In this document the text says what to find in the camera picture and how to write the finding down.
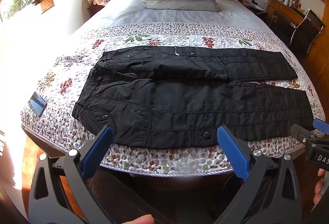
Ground person's right hand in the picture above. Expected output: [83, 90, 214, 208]
[314, 168, 326, 205]

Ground person's brown trouser leg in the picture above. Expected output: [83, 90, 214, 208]
[87, 168, 180, 224]

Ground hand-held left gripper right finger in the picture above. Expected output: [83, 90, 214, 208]
[217, 125, 302, 224]

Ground wooden desk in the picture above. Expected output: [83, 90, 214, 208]
[265, 0, 307, 34]

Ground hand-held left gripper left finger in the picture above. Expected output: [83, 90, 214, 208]
[28, 125, 115, 224]

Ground person's left hand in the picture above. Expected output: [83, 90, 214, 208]
[126, 214, 155, 224]

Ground black pants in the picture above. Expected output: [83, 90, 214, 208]
[72, 46, 315, 149]

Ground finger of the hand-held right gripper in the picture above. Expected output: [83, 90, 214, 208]
[313, 119, 329, 135]
[290, 124, 317, 144]

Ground floral quilted bedspread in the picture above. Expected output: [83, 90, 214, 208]
[21, 22, 325, 178]

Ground black chrome chair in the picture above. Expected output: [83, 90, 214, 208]
[272, 8, 326, 54]

